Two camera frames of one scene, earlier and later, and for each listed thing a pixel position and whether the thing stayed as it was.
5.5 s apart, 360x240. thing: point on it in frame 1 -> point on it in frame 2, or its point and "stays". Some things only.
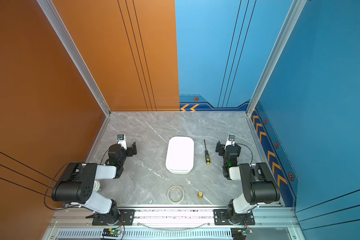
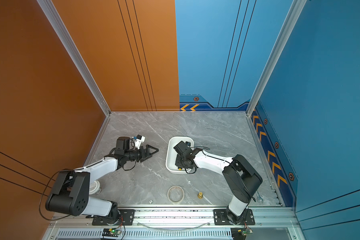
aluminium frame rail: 278,224 stays
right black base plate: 220,217 stays
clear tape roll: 175,194 stays
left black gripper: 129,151 -> 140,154
